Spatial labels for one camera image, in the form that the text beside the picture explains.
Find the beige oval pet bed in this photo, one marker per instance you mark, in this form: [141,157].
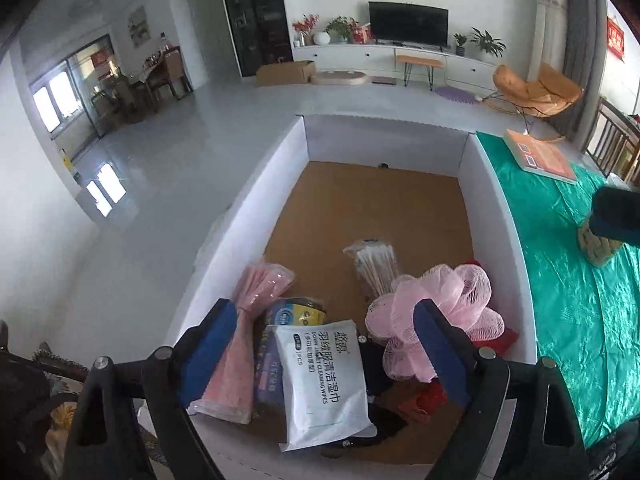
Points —
[339,78]

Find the large green potted plant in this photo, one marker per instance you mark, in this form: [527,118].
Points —
[487,42]

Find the yellow floor sign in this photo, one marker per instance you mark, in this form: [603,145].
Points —
[71,165]

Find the black and yellow packet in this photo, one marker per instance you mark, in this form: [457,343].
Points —
[295,315]

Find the grey floor scale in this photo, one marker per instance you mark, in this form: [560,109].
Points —
[384,80]

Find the round purple mat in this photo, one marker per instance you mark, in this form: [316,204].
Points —
[457,95]

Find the dark wooden chair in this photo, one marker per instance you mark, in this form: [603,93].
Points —
[610,130]

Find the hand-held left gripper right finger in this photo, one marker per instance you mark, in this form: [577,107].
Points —
[442,355]

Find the white television cabinet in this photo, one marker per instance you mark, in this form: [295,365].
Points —
[350,55]

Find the white standing air conditioner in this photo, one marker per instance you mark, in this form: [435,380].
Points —
[550,30]

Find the black television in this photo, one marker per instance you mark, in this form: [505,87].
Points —
[407,22]

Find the green plant with red flowers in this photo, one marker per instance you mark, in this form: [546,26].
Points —
[341,27]

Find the clear plastic biscuit jar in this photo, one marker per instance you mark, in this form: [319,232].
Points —
[595,252]

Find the red yarn ball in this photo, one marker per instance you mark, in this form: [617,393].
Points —
[502,340]

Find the patterned cloth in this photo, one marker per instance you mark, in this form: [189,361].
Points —
[60,410]

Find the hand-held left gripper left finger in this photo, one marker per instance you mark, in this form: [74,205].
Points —
[207,355]

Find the white cardboard box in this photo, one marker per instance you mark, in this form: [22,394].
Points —
[380,200]

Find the orange book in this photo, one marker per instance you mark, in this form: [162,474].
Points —
[540,157]

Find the red wall hanging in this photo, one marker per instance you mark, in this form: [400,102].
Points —
[616,40]

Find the black display cabinet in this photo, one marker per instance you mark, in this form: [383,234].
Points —
[255,15]

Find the green tablecloth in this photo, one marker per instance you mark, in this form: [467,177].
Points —
[565,310]

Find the orange lounge chair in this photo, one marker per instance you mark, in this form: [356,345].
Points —
[540,90]

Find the red gift box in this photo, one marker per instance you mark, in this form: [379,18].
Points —
[362,35]

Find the pink cloth packet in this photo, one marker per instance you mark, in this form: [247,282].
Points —
[235,360]

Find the small green potted plant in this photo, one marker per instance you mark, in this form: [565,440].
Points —
[460,45]

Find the wooden bench with black legs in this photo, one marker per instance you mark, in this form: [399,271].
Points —
[419,61]

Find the framed wall picture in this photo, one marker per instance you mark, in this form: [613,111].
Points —
[138,27]

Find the red flower bouquet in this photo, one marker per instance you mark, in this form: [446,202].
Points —
[305,25]

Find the brown dining chair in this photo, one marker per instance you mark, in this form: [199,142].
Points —
[172,72]

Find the brown cardboard box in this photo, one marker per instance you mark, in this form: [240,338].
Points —
[282,72]

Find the white wet wipes packet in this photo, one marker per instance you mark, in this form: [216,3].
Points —
[320,385]

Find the round white vase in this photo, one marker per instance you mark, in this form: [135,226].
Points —
[321,38]

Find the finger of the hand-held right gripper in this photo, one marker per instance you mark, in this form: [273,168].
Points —
[617,215]

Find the clear packet of wooden sticks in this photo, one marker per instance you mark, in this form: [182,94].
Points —
[372,270]

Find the black cloth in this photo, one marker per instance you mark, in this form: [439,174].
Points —
[375,365]

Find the red door sticker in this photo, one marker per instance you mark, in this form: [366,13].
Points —
[100,59]

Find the pink mesh bath sponge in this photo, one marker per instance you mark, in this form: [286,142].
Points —
[395,310]

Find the grey curtain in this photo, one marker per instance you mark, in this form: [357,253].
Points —
[582,35]

